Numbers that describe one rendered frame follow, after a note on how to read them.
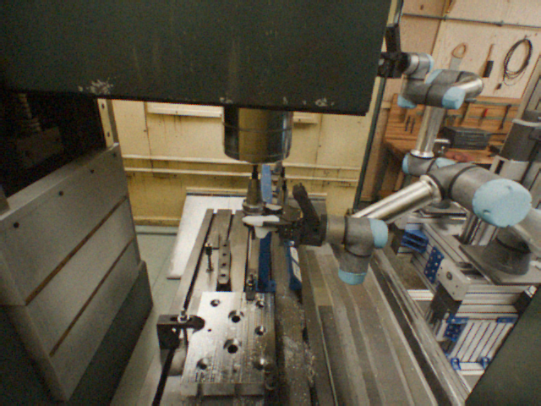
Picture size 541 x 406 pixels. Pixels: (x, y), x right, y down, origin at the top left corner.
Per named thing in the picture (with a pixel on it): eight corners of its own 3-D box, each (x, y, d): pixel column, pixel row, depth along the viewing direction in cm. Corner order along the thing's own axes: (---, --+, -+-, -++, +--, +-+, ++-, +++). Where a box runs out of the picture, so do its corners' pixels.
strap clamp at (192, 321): (207, 339, 88) (204, 304, 82) (205, 349, 85) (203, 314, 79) (163, 339, 87) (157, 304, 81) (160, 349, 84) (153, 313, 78)
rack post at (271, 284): (275, 282, 112) (281, 216, 99) (275, 293, 107) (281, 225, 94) (249, 282, 111) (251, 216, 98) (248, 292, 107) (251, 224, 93)
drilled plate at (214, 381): (272, 304, 98) (273, 293, 95) (275, 394, 72) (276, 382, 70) (203, 302, 96) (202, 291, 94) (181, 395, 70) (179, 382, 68)
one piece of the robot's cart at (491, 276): (519, 257, 126) (526, 245, 124) (567, 295, 107) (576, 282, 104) (443, 255, 123) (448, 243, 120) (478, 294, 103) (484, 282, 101)
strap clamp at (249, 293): (255, 291, 108) (257, 259, 101) (254, 320, 96) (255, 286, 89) (246, 290, 107) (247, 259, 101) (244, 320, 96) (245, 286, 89)
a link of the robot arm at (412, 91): (420, 111, 107) (429, 79, 102) (392, 106, 114) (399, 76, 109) (428, 109, 113) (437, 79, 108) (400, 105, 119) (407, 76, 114)
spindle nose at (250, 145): (228, 140, 75) (227, 91, 69) (290, 145, 75) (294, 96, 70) (215, 161, 60) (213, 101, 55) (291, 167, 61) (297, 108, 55)
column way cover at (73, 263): (144, 271, 112) (121, 143, 89) (72, 405, 70) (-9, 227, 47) (131, 271, 112) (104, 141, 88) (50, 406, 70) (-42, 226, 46)
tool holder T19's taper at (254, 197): (247, 196, 76) (248, 172, 72) (264, 199, 75) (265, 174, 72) (243, 205, 72) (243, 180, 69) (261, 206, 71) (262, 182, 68)
